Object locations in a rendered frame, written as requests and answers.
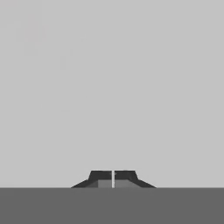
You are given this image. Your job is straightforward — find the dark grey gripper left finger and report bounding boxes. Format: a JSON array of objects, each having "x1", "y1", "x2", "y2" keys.
[{"x1": 70, "y1": 170, "x2": 113, "y2": 189}]

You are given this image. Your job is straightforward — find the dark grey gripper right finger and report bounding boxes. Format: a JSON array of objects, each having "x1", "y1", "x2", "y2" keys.
[{"x1": 114, "y1": 170, "x2": 158, "y2": 189}]

